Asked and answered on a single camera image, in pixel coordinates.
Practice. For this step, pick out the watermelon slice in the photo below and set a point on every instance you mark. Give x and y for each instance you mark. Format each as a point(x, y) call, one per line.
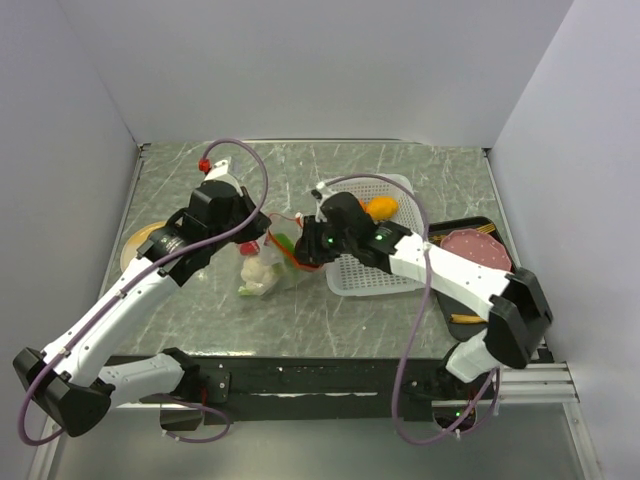
point(286, 247)

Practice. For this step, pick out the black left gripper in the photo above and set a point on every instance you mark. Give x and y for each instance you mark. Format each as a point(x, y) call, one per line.
point(256, 226)

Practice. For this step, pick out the pink plate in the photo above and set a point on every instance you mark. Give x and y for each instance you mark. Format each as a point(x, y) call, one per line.
point(478, 247)

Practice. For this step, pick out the white plastic basket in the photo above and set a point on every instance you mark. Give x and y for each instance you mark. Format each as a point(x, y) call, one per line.
point(346, 276)

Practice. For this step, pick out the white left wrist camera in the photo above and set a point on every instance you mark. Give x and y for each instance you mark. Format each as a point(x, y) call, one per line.
point(217, 171)

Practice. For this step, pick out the red bell pepper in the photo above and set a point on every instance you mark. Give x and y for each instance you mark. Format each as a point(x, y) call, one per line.
point(249, 248)

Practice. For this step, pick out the dark red apple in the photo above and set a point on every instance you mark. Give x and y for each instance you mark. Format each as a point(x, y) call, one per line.
point(309, 268)

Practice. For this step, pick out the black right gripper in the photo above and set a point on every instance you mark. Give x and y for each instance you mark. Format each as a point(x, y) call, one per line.
point(309, 249)

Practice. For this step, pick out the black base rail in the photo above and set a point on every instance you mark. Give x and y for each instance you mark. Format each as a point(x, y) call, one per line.
point(289, 388)

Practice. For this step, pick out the yellow round plate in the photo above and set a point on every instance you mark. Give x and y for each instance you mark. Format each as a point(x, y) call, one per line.
point(129, 250)

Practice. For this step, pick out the aluminium frame rail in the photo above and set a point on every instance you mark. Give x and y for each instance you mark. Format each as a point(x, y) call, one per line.
point(178, 416)

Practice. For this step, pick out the orange lemon fruit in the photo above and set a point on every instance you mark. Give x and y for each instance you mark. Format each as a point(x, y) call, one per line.
point(382, 208)

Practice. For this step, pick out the black tray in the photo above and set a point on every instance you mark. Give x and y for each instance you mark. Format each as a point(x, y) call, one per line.
point(460, 310)

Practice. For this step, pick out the gold fork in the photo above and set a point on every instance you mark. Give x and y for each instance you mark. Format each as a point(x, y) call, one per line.
point(486, 228)

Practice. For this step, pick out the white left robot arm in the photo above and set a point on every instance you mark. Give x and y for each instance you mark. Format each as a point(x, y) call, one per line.
point(70, 379)

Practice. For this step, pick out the clear zip bag orange zipper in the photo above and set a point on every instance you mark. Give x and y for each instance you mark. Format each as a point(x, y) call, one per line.
point(270, 255)

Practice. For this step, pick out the white cauliflower toy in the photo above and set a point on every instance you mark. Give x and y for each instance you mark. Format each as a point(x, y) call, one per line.
point(257, 277)

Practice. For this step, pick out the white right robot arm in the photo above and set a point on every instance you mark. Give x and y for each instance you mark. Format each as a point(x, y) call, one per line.
point(469, 359)

